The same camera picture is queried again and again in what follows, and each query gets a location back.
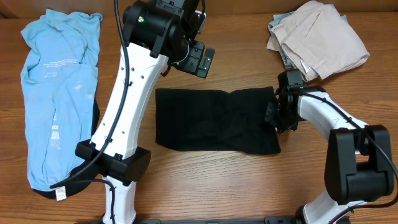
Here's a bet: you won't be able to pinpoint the black t-shirt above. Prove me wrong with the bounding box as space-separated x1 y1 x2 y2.
155 86 281 155

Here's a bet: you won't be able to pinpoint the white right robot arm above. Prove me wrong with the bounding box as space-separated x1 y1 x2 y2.
264 85 397 224

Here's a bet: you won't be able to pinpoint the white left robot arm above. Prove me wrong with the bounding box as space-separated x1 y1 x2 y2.
75 0 215 223

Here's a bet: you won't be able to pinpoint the folded beige trousers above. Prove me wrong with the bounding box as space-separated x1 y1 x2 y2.
269 1 370 82

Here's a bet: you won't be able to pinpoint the light blue t-shirt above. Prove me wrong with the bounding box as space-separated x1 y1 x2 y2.
21 9 103 192

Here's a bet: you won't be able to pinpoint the black garment under blue shirt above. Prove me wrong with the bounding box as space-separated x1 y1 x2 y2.
33 100 100 199

